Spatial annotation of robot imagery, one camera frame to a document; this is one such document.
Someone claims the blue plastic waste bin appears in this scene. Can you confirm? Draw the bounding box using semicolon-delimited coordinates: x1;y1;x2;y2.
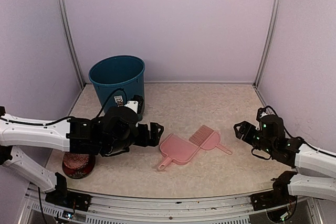
89;55;145;120

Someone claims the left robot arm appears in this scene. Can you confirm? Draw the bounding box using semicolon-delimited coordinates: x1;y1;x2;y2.
1;106;164;206

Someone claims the right aluminium frame post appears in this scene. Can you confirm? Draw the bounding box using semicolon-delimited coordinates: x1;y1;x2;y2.
253;0;280;90

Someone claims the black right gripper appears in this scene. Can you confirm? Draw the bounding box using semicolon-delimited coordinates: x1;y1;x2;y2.
234;121;276;156

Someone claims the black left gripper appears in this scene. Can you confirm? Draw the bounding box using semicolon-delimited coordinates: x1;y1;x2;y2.
102;122;164;155

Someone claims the pink plastic hand brush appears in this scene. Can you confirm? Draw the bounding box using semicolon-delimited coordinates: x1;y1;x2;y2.
188;125;233;155

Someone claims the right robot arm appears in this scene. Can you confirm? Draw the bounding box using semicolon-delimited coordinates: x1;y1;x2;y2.
234;113;335;205

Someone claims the front aluminium rail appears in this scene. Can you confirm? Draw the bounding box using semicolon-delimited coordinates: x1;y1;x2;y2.
15;185;324;223

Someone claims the left aluminium frame post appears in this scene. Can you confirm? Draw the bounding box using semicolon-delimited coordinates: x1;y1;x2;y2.
57;0;86;90

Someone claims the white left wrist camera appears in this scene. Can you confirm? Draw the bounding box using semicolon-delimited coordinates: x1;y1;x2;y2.
125;94;144;115

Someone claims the pink plastic dustpan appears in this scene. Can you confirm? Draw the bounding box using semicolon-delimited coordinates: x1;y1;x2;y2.
157;134;199;170

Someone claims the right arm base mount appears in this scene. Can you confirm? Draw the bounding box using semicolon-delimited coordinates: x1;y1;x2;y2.
250;171;298;211

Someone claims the aluminium frame post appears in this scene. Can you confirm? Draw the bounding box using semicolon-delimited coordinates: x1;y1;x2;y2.
253;0;280;90
57;0;86;90

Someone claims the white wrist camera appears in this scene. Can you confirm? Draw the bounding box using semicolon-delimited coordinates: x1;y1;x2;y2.
125;94;144;115
256;108;275;128

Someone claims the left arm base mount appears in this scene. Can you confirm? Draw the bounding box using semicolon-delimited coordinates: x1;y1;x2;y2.
45;173;91;212

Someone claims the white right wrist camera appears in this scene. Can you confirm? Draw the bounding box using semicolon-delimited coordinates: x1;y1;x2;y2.
256;108;275;128

